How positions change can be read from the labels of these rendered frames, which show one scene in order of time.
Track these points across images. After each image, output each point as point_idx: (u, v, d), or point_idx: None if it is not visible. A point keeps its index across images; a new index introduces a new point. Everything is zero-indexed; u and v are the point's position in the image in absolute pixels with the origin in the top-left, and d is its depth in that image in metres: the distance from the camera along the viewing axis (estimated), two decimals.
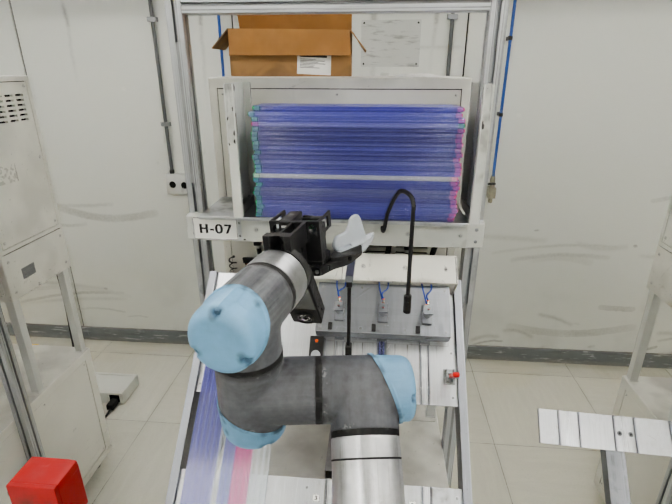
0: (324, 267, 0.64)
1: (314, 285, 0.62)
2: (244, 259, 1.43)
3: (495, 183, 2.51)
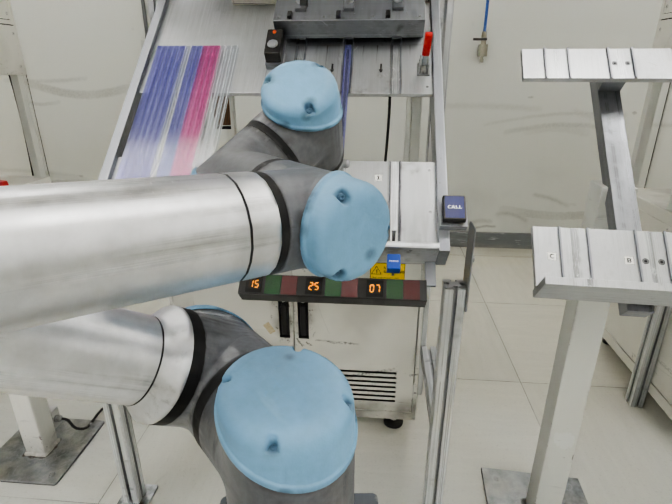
0: None
1: None
2: None
3: (487, 39, 2.38)
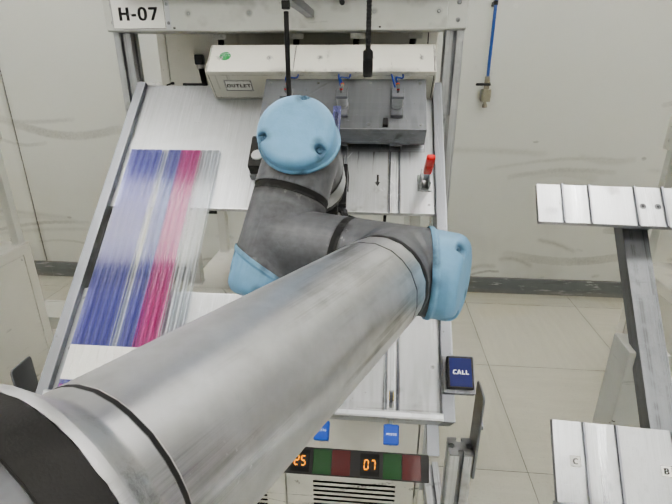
0: (345, 214, 0.63)
1: None
2: (185, 85, 1.20)
3: (490, 84, 2.27)
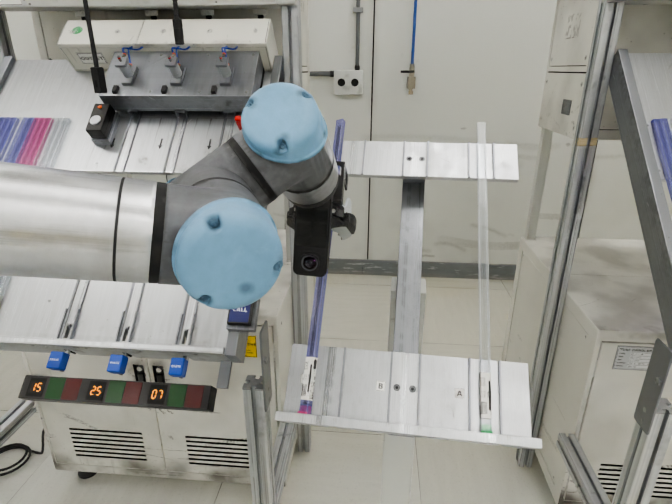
0: (340, 211, 0.63)
1: (331, 217, 0.61)
2: None
3: (414, 71, 2.34)
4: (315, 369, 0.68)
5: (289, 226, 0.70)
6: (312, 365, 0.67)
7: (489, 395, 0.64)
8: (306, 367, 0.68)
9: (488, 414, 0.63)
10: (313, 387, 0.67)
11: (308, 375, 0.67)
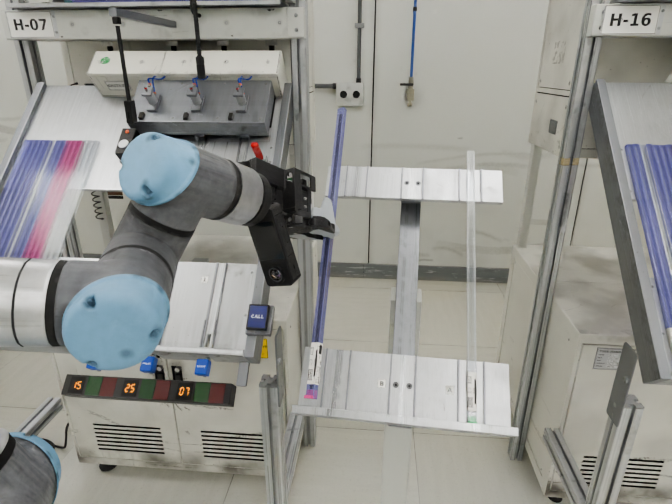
0: (298, 217, 0.63)
1: (283, 227, 0.62)
2: (86, 85, 1.37)
3: (413, 84, 2.45)
4: (320, 354, 0.69)
5: None
6: (318, 350, 0.69)
7: (475, 391, 0.74)
8: (312, 352, 0.70)
9: (474, 407, 0.73)
10: (319, 372, 0.68)
11: (314, 360, 0.68)
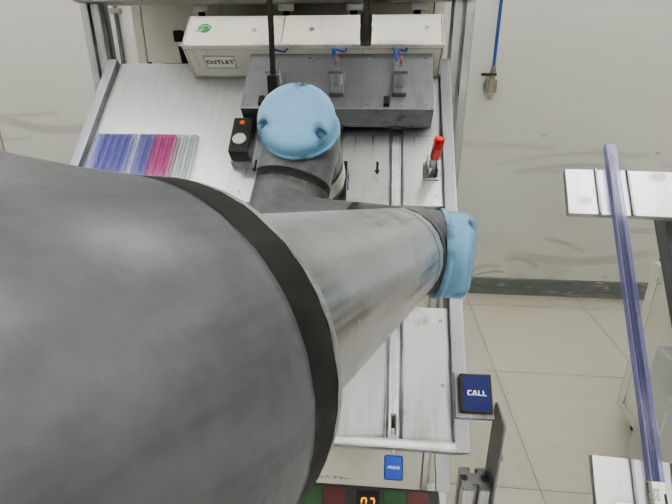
0: None
1: None
2: None
3: (496, 74, 2.15)
4: (664, 499, 0.49)
5: None
6: (667, 495, 0.48)
7: None
8: (650, 495, 0.49)
9: None
10: None
11: None
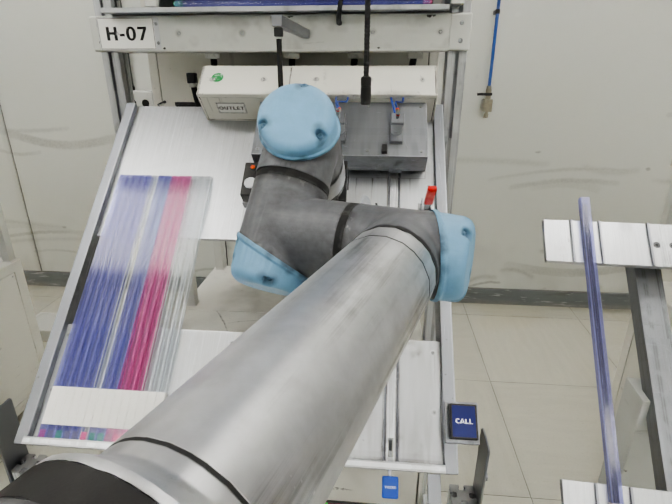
0: None
1: None
2: (177, 104, 1.16)
3: (492, 94, 2.23)
4: None
5: None
6: None
7: None
8: None
9: None
10: None
11: None
